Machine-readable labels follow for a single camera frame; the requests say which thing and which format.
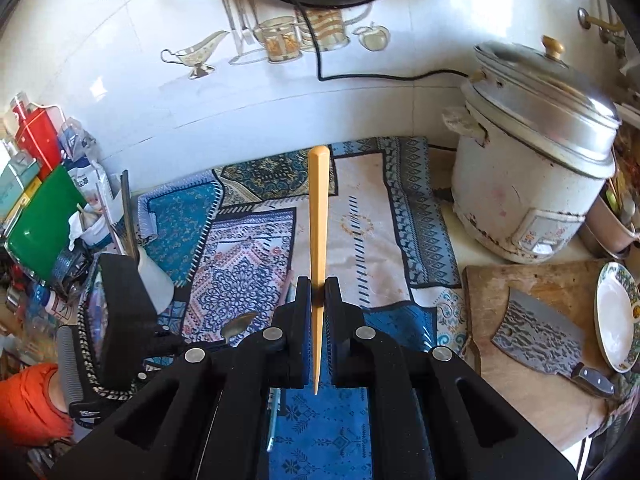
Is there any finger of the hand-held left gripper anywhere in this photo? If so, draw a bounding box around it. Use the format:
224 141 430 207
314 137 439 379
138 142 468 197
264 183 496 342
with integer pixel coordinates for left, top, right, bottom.
144 325 228 362

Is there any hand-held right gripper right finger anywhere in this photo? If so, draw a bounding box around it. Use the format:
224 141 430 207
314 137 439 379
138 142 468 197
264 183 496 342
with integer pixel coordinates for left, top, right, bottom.
325 277 577 480

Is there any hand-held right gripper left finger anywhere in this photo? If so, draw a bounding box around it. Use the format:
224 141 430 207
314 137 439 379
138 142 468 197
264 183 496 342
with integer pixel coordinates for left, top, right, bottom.
50 276 312 480

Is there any white plastic cup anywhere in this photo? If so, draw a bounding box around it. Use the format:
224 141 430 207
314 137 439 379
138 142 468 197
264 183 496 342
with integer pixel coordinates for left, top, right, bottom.
134 244 177 313

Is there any metal spoon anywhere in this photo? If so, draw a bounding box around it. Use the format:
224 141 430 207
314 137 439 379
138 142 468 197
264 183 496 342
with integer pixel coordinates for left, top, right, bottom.
222 311 260 347

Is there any light yellow wooden chopstick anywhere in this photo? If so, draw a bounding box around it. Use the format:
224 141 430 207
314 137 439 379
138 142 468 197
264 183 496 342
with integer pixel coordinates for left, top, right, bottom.
307 144 331 397

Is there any person's left forearm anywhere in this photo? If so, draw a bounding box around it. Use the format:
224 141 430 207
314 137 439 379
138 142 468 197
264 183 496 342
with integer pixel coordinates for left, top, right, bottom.
0 364 77 448

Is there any white round container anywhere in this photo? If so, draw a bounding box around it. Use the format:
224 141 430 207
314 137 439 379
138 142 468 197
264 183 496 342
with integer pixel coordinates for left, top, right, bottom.
74 200 115 252

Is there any blue patterned patchwork cloth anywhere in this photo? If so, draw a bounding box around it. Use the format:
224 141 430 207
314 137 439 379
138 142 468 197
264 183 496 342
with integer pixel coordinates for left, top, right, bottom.
136 135 469 480

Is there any green box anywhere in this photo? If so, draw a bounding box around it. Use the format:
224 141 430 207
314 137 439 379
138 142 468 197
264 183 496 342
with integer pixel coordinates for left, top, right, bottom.
4 164 90 282

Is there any blue slim pen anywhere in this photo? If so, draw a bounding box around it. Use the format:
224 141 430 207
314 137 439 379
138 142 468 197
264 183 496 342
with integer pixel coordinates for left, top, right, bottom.
265 389 282 454

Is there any blue white plastic bag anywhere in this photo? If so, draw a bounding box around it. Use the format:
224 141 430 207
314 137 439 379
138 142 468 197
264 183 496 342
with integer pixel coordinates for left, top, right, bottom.
59 119 110 202

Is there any teal tissue box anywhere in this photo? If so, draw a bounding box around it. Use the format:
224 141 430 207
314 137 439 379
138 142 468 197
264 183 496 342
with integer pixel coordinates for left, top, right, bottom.
0 154 42 212

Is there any red metal tin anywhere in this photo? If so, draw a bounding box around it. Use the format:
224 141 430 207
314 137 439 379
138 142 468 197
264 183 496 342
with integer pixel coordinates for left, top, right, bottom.
13 101 65 182

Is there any patterned steel cleaver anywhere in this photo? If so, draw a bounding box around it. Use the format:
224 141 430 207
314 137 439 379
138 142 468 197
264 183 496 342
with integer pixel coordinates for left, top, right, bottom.
490 286 617 399

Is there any white rice cooker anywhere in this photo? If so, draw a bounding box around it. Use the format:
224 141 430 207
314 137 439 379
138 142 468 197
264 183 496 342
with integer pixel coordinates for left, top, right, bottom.
441 77 617 266

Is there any wooden cutting board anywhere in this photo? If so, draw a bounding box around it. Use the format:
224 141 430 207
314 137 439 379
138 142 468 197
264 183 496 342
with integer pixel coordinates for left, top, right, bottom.
461 259 623 452

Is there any white plate with floral rim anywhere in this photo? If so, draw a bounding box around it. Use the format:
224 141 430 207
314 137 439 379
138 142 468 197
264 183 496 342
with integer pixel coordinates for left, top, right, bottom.
593 261 640 374

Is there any metal pot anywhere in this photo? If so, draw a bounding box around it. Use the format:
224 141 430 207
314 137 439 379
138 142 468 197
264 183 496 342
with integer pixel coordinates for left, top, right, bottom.
579 194 640 262

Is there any aluminium pot lid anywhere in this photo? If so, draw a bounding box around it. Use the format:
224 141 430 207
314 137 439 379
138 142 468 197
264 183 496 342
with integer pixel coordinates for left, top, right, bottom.
471 35 622 137

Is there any black power cable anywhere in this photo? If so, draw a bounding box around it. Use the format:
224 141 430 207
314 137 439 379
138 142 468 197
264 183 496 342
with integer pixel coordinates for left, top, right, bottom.
206 0 482 84

